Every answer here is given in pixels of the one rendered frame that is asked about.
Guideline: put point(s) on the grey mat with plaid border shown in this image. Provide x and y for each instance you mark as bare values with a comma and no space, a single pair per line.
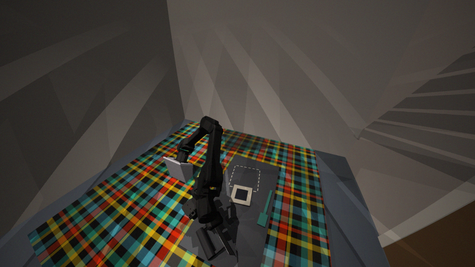
244,236

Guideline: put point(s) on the beige square tile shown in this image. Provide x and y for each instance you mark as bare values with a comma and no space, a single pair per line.
241,195

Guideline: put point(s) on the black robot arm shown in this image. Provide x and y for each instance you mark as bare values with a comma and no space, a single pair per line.
202,204

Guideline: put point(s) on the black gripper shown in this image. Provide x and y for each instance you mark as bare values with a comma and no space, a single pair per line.
211,225

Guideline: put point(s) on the teal flat trowel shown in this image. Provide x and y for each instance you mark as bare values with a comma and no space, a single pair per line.
263,217

